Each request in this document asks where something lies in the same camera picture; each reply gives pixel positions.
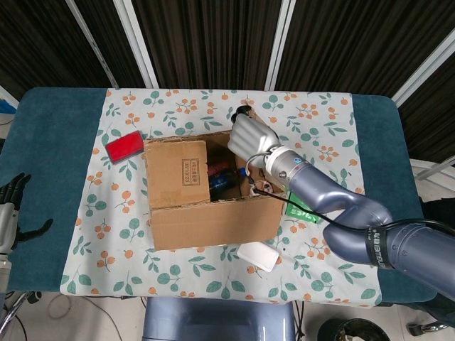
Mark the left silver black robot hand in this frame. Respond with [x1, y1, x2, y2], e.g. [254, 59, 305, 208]
[0, 172, 54, 249]

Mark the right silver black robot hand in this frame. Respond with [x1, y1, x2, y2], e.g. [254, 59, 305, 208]
[227, 105, 282, 164]

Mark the brown cardboard shipping box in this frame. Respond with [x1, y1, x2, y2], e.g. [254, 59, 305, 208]
[141, 105, 291, 251]

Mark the red rectangular block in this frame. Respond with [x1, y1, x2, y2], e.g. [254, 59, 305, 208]
[106, 129, 145, 165]

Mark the pink cupcake toy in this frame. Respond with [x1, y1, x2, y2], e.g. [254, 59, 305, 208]
[257, 179, 285, 195]

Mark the dark cola bottle blue cap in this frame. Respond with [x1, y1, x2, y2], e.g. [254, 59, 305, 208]
[208, 161, 248, 191]

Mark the teal table cover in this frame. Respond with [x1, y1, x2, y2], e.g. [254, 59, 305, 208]
[0, 87, 438, 305]

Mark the green tea sachet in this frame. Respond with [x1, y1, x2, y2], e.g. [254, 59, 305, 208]
[284, 191, 323, 224]

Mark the chrome chair leg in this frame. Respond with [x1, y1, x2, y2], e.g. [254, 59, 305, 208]
[0, 293, 31, 326]

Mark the floral orange fruit tablecloth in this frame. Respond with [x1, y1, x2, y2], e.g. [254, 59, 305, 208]
[59, 87, 383, 307]

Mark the blue-grey robot torso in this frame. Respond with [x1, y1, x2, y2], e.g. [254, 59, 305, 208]
[141, 296, 298, 341]

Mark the black waste bin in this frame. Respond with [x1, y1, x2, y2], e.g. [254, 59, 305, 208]
[318, 318, 390, 341]

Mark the white aluminium frame post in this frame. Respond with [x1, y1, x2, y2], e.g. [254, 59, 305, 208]
[113, 0, 160, 89]
[263, 0, 296, 92]
[65, 0, 120, 89]
[390, 35, 455, 107]

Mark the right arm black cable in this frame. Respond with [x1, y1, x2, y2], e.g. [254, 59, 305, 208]
[246, 154, 455, 232]

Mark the right arm black velcro strap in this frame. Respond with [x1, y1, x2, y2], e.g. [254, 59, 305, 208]
[365, 225, 392, 271]

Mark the white metal rack frame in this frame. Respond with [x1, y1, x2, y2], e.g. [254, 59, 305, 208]
[408, 158, 455, 184]

